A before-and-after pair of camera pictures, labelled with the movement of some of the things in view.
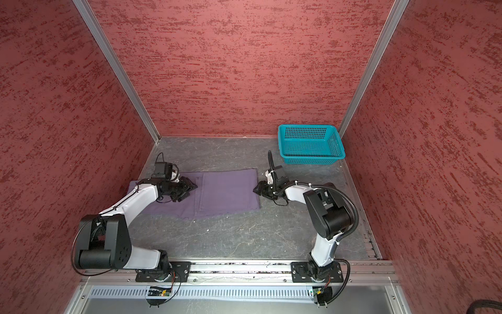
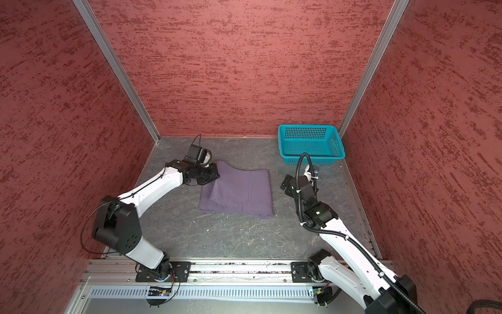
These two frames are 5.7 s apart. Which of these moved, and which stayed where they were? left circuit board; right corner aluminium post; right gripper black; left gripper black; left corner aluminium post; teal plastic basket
Moved: right gripper black; left gripper black
Stayed: teal plastic basket; left circuit board; left corner aluminium post; right corner aluminium post
